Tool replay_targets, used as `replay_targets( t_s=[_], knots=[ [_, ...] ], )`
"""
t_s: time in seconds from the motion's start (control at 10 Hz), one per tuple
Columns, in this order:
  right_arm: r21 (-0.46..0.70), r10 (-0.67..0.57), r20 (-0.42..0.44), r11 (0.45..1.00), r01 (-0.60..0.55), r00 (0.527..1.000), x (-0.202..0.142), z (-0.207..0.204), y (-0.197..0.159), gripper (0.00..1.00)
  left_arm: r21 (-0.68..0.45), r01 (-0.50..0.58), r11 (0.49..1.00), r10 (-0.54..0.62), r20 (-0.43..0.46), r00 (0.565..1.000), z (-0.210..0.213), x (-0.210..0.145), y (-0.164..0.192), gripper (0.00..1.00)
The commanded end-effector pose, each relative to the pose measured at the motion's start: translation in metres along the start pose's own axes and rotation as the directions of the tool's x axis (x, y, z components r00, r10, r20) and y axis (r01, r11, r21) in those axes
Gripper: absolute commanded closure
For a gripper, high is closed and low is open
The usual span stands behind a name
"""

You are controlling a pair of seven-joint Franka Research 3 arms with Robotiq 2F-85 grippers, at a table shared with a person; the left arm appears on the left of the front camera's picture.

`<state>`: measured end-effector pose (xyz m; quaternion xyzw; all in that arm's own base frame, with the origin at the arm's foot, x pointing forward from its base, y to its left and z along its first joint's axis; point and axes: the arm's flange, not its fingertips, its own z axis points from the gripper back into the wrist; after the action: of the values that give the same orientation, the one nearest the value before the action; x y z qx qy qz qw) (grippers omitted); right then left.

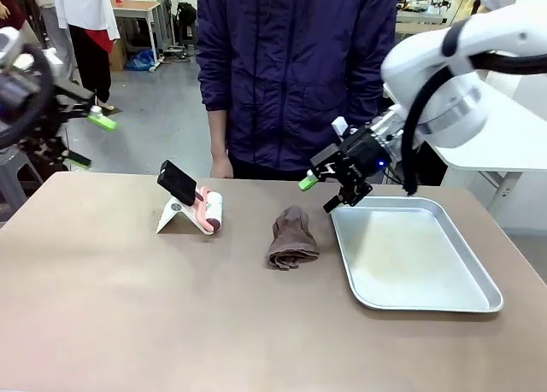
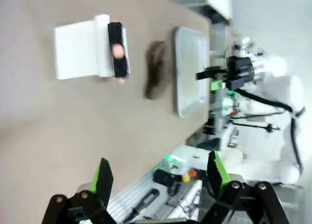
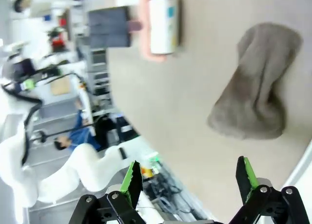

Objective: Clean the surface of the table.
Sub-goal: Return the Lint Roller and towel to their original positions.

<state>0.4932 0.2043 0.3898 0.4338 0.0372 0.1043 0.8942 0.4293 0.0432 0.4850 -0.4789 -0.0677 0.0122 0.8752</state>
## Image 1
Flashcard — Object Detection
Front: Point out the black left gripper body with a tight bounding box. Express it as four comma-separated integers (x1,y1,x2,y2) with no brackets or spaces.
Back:
0,69,56,126

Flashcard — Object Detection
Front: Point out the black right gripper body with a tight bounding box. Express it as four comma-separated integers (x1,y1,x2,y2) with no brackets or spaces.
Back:
337,126,391,184

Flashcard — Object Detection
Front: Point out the pink lint roller black-taped handle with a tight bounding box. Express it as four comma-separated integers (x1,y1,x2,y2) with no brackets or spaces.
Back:
156,160,224,236

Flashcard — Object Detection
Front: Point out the person's right forearm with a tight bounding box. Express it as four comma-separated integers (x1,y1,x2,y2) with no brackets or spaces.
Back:
207,108,232,156

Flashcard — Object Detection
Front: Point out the person's right hand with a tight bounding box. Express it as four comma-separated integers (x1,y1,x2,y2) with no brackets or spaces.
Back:
209,150,234,180

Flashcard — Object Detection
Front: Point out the grey stool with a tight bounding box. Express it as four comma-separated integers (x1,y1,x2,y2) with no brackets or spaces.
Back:
0,146,44,225

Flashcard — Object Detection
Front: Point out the cardboard box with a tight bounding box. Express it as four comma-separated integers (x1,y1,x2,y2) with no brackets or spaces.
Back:
109,37,128,73

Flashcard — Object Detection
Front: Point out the blue plastic bag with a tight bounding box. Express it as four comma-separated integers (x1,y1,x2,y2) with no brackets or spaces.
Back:
124,49,157,73

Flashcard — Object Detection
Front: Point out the brown folded cloth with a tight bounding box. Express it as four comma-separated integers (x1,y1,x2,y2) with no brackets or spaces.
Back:
267,204,321,272

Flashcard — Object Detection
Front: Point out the silver metal tray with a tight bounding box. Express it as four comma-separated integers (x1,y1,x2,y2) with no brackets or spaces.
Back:
331,196,504,313

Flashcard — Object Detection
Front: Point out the bystander in red clothes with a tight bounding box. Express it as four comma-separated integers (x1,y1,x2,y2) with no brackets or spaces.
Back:
0,0,27,31

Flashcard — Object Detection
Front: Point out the person in purple jacket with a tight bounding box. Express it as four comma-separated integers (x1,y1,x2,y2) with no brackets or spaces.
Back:
195,0,401,182

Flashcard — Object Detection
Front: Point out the bystander in white coat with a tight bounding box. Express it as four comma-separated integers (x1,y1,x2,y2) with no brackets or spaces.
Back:
53,0,121,108

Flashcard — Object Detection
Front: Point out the white lint roller stand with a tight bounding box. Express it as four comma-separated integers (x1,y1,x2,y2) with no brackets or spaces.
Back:
156,197,215,236

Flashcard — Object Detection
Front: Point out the wooden background table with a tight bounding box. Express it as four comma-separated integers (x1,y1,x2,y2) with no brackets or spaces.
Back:
110,0,168,72

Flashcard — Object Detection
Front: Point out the black chair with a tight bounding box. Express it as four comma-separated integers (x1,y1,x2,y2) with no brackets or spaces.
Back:
175,2,200,48

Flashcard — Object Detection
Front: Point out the white side table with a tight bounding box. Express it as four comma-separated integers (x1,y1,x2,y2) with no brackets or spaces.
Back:
383,82,547,233

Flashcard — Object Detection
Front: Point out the background workbench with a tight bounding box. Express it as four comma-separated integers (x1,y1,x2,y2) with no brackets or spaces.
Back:
395,8,455,38

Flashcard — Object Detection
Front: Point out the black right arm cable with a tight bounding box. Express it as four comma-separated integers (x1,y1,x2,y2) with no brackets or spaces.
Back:
400,52,547,197

